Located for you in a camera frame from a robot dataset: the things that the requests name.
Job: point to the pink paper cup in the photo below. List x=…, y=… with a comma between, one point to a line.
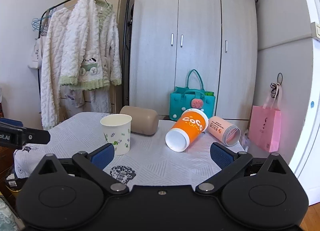
x=228, y=134

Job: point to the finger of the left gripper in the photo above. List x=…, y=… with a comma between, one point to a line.
x=15, y=137
x=11, y=122

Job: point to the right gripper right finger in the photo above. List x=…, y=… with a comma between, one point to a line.
x=231, y=164

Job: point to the pink paper shopping bag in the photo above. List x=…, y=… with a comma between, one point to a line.
x=265, y=123

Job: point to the teal tote bag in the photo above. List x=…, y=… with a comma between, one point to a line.
x=186, y=98

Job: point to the wall light switch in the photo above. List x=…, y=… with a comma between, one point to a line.
x=315, y=30

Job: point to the white canvas tote bag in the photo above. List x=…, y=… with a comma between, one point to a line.
x=35, y=61

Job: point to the black clothes rack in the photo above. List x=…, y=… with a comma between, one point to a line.
x=46, y=14

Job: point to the orange coco paper cup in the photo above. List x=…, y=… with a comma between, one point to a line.
x=186, y=130

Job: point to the white door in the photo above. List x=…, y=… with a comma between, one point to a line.
x=305, y=159

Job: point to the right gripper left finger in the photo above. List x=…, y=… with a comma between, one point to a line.
x=92, y=165

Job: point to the white patterned tablecloth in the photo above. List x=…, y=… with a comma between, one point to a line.
x=149, y=161

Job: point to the white green-printed paper cup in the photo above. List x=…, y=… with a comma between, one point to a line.
x=117, y=131

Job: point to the grey three-door wardrobe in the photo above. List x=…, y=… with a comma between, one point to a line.
x=218, y=38

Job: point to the beige tan cup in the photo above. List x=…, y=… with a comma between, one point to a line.
x=144, y=121

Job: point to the white fleece green-trim jacket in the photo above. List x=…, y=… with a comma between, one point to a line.
x=91, y=58

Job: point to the white fleece long robe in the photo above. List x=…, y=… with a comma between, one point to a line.
x=51, y=68

